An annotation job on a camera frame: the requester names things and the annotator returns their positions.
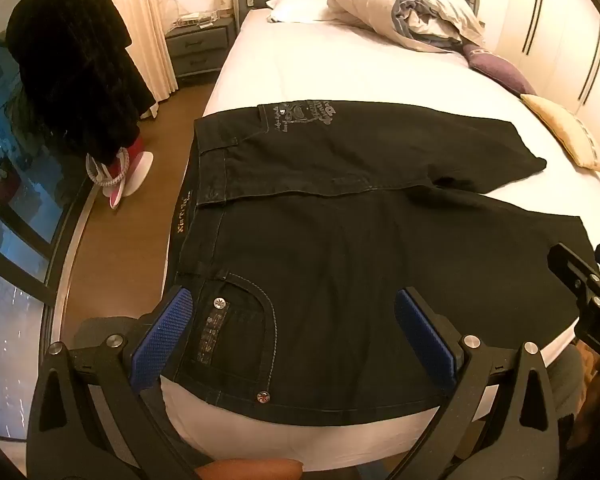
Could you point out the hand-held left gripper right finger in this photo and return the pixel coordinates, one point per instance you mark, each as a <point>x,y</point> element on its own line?
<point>425,340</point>

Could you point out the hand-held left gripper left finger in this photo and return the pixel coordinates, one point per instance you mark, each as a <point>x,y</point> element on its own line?
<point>167,330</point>

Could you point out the black denim pants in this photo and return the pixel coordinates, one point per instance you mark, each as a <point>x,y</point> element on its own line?
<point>330,240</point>

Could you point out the person's left hand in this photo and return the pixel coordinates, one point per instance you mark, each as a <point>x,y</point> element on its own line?
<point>250,471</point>

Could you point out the person's grey trousers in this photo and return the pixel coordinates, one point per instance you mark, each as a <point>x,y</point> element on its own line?
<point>562,380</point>

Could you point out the yellow cushion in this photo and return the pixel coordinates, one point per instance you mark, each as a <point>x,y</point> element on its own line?
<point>567,130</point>

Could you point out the red and white stand base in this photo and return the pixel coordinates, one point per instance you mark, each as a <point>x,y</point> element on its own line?
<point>127,175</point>

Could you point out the purple cushion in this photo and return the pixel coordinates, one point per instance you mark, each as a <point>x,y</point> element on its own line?
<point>495,67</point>

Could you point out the white wardrobe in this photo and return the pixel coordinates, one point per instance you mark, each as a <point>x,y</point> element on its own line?
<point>560,25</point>

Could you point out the bed with white sheet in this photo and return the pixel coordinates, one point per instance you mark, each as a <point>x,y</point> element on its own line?
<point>355,70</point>

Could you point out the grey nightstand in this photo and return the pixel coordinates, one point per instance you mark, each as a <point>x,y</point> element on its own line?
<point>200,47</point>

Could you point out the dark hanging coat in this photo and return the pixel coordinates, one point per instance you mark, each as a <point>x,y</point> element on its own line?
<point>75,60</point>

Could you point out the bundled white and grey duvet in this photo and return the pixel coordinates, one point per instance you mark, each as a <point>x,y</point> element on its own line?
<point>405,7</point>

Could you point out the clear organizer box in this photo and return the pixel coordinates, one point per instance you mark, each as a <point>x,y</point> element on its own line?
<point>192,19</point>

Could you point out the cream curtain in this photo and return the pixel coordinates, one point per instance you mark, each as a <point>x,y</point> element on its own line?
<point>150,15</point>

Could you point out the white pillow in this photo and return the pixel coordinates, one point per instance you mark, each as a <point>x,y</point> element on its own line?
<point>300,10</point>

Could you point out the glass door with dark frame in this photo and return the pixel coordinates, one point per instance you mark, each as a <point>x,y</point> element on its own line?
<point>15,200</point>

